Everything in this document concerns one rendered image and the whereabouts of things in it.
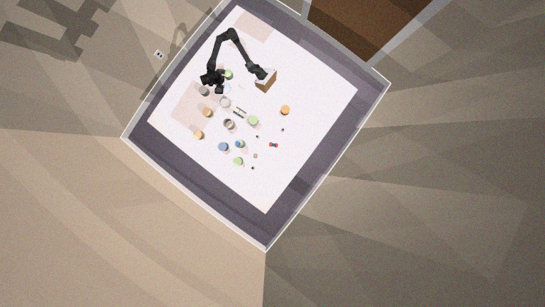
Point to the green cylinder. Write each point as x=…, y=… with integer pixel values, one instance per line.
x=252, y=120
x=228, y=74
x=237, y=161

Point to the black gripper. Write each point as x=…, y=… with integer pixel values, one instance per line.
x=219, y=87

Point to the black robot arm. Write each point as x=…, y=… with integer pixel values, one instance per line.
x=211, y=64

